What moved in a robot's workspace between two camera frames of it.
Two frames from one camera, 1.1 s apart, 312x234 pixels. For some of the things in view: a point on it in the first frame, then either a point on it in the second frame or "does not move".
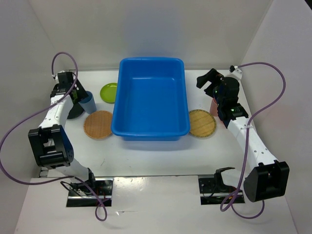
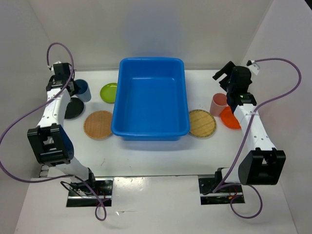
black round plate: x=76 y=110 does not move
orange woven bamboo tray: x=97 y=124 does not move
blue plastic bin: x=150 y=102 does not move
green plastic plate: x=107 y=92 does not move
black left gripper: x=80 y=92 to x=76 y=90
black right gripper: x=211 y=75 to x=228 y=69
